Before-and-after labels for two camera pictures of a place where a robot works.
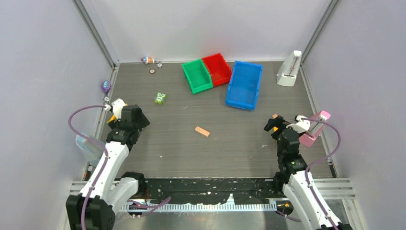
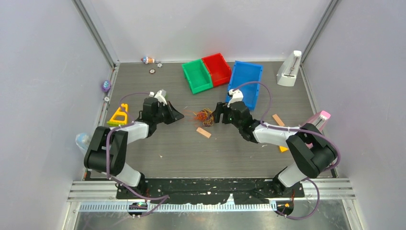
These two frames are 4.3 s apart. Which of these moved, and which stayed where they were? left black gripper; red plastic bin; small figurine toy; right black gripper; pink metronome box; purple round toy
Moved: right black gripper; left black gripper
Stayed: purple round toy; pink metronome box; small figurine toy; red plastic bin
